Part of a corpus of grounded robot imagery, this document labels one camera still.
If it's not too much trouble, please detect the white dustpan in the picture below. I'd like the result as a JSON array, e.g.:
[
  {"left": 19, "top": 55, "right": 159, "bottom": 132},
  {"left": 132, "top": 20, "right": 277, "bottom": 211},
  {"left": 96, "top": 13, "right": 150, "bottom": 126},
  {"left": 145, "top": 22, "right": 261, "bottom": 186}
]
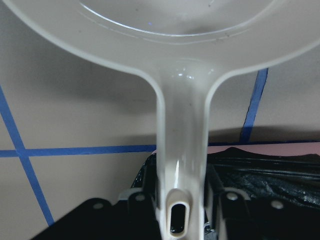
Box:
[{"left": 5, "top": 0, "right": 320, "bottom": 240}]

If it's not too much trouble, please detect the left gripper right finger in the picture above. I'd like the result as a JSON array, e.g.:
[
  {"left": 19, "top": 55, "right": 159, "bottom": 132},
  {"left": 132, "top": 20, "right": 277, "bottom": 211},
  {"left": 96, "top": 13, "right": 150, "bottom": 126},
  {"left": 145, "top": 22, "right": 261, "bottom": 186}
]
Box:
[{"left": 209, "top": 165, "right": 320, "bottom": 240}]

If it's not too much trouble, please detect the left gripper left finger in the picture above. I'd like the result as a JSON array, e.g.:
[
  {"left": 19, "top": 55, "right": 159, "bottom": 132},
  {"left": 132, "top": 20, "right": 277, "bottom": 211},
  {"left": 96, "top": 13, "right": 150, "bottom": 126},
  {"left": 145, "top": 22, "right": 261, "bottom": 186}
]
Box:
[{"left": 34, "top": 188, "right": 160, "bottom": 240}]

